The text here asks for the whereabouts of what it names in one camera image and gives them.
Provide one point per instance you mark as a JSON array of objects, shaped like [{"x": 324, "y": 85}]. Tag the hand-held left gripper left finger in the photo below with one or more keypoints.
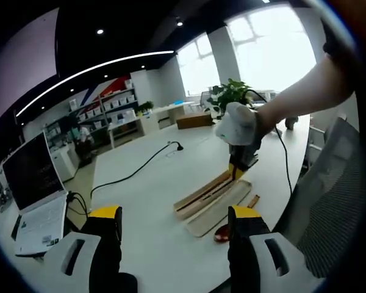
[{"x": 106, "y": 244}]

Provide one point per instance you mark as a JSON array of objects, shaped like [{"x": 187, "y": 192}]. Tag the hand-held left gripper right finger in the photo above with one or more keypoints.
[{"x": 244, "y": 247}]

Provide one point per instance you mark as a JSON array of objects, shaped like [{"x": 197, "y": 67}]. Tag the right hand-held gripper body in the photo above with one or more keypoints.
[{"x": 242, "y": 155}]

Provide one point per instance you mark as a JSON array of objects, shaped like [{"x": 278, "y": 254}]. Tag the brown wooden spoon utensil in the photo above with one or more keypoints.
[{"x": 222, "y": 235}]

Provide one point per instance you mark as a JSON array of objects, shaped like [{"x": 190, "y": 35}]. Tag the pale cutlery case lid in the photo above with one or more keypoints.
[{"x": 213, "y": 218}]

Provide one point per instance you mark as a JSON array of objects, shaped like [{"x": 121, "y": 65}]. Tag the beige cutlery case base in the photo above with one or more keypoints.
[{"x": 195, "y": 195}]

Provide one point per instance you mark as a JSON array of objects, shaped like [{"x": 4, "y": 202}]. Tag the person's right hand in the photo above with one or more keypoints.
[{"x": 238, "y": 125}]

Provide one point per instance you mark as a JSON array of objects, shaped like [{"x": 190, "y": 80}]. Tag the brown cardboard box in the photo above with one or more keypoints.
[{"x": 195, "y": 121}]

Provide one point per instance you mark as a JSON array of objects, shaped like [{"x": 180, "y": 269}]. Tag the black desk object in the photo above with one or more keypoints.
[{"x": 292, "y": 122}]

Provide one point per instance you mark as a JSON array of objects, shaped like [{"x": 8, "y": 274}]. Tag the large potted green plant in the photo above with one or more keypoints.
[{"x": 231, "y": 91}]

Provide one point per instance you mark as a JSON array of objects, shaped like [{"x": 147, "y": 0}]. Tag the white chair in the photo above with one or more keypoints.
[{"x": 314, "y": 146}]

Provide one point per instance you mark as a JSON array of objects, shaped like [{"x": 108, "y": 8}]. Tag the grey mesh office chair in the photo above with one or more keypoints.
[{"x": 326, "y": 198}]

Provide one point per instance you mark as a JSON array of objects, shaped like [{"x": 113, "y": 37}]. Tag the white cabinet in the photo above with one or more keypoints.
[{"x": 62, "y": 161}]

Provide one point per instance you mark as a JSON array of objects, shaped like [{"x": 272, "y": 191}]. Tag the white laptop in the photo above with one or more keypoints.
[{"x": 30, "y": 171}]

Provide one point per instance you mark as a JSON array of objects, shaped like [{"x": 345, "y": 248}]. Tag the small potted green plant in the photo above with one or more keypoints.
[{"x": 144, "y": 107}]

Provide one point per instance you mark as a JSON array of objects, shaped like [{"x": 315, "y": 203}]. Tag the storage shelving with bins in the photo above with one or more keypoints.
[{"x": 116, "y": 100}]

